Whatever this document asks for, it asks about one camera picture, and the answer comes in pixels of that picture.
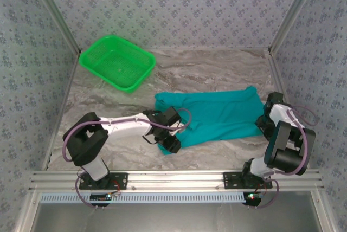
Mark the green plastic mesh basket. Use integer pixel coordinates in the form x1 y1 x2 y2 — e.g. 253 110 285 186
79 34 157 95

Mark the white slotted cable duct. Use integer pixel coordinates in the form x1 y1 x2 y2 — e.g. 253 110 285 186
40 191 249 203

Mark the aluminium frame leg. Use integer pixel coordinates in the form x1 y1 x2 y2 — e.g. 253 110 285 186
310 190 337 232
15 191 41 232

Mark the aluminium frame post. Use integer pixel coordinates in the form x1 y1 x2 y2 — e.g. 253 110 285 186
26 0 82 55
267 0 325 55

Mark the aluminium mounting rail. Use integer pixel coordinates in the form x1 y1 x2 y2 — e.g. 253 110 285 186
29 170 325 191

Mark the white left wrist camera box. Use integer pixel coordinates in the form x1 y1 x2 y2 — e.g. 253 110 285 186
168 119 182 136

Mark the aluminium table side rail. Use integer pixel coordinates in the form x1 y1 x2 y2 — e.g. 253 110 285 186
267 51 295 108
42 51 82 172

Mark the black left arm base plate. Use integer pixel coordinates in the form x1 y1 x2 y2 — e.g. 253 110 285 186
79 172 128 190

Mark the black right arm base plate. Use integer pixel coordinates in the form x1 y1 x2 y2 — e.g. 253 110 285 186
222 171 273 190

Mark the teal t-shirt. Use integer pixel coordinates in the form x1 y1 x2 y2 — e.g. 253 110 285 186
154 85 264 157

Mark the small black controller board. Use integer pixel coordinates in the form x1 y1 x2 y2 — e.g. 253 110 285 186
243 192 262 205
90 193 112 202

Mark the grey metal sheet panel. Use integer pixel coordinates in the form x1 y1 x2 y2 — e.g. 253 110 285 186
35 203 323 232

